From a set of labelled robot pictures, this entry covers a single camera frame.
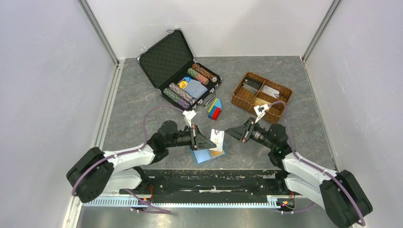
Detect gold VIP card stack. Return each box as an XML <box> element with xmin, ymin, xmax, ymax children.
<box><xmin>253</xmin><ymin>97</ymin><xmax>270</xmax><ymax>106</ymax></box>

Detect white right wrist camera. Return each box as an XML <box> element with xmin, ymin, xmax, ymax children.
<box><xmin>254</xmin><ymin>104</ymin><xmax>270</xmax><ymax>123</ymax></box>

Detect green pink chip stack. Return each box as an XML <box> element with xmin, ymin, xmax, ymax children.
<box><xmin>187</xmin><ymin>68</ymin><xmax>209</xmax><ymax>86</ymax></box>

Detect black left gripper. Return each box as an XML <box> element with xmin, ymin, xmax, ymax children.
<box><xmin>166</xmin><ymin>124</ymin><xmax>216</xmax><ymax>151</ymax></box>

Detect green purple chip stack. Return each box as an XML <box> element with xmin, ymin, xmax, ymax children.
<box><xmin>163</xmin><ymin>88</ymin><xmax>190</xmax><ymax>110</ymax></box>

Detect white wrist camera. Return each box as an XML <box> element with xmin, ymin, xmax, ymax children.
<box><xmin>254</xmin><ymin>104</ymin><xmax>270</xmax><ymax>123</ymax></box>
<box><xmin>182</xmin><ymin>110</ymin><xmax>197</xmax><ymax>127</ymax></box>

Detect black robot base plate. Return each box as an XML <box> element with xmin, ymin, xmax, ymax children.
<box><xmin>131</xmin><ymin>169</ymin><xmax>290</xmax><ymax>203</ymax></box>

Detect white card stack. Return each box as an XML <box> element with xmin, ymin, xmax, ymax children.
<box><xmin>261</xmin><ymin>85</ymin><xmax>280</xmax><ymax>99</ymax></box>

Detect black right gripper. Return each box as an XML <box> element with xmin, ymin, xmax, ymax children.
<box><xmin>224</xmin><ymin>117</ymin><xmax>275</xmax><ymax>150</ymax></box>

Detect woven wicker basket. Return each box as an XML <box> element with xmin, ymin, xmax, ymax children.
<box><xmin>231</xmin><ymin>72</ymin><xmax>293</xmax><ymax>114</ymax></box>

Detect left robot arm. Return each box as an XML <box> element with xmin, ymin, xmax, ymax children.
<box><xmin>66</xmin><ymin>120</ymin><xmax>216</xmax><ymax>203</ymax></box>

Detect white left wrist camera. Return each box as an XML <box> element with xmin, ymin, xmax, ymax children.
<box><xmin>182</xmin><ymin>110</ymin><xmax>197</xmax><ymax>127</ymax></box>

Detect brown orange chip stack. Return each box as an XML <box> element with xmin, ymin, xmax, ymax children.
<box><xmin>192</xmin><ymin>63</ymin><xmax>218</xmax><ymax>83</ymax></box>

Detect colourful toy brick block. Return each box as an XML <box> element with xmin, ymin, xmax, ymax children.
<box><xmin>208</xmin><ymin>98</ymin><xmax>222</xmax><ymax>120</ymax></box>

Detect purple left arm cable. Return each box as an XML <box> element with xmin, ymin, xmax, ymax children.
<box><xmin>71</xmin><ymin>105</ymin><xmax>186</xmax><ymax>197</ymax></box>

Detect black poker chip case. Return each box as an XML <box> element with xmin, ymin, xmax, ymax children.
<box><xmin>137</xmin><ymin>28</ymin><xmax>222</xmax><ymax>111</ymax></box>

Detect white cable duct rail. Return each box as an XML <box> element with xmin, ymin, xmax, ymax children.
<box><xmin>83</xmin><ymin>195</ymin><xmax>295</xmax><ymax>209</ymax></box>

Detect white orange VIP card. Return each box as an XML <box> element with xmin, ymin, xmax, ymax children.
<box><xmin>210</xmin><ymin>129</ymin><xmax>225</xmax><ymax>152</ymax></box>

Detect blue playing card deck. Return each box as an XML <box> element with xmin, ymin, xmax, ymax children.
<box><xmin>184</xmin><ymin>79</ymin><xmax>208</xmax><ymax>99</ymax></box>

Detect blue card holder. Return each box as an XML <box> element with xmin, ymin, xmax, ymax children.
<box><xmin>191</xmin><ymin>142</ymin><xmax>227</xmax><ymax>165</ymax></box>

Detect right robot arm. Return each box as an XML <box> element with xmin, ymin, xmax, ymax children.
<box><xmin>225</xmin><ymin>117</ymin><xmax>373</xmax><ymax>228</ymax></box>

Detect dark card stack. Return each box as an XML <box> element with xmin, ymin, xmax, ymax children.
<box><xmin>242</xmin><ymin>77</ymin><xmax>262</xmax><ymax>94</ymax></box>

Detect yellow dealer chip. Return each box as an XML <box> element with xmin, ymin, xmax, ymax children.
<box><xmin>178</xmin><ymin>81</ymin><xmax>188</xmax><ymax>89</ymax></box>

